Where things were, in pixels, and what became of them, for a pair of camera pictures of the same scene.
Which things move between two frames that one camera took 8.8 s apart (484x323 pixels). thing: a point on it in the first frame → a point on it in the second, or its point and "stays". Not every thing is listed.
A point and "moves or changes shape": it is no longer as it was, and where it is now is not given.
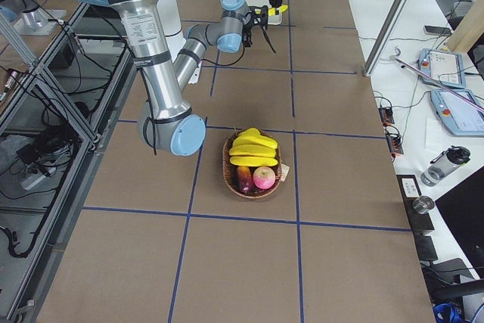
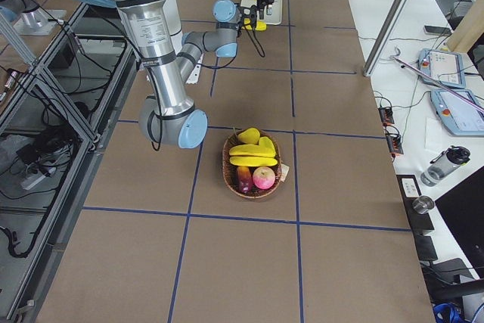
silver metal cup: [423, 204] stays
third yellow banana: [252, 161] stays
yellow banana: [253, 137] moves or changes shape
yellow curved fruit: [252, 150] stays
